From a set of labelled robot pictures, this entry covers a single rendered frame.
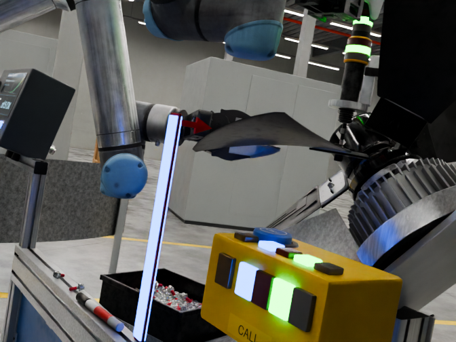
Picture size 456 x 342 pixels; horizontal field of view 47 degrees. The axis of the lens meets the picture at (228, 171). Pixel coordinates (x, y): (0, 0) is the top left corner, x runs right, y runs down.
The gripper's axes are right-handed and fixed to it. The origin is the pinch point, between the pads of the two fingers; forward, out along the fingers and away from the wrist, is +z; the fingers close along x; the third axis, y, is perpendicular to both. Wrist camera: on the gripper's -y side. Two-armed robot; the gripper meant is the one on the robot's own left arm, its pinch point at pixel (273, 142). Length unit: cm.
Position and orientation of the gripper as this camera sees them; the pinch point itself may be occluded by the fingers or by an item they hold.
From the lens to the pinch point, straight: 93.9
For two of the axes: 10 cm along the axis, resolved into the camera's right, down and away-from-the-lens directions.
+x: -2.0, 9.8, -0.5
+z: 9.4, 1.8, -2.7
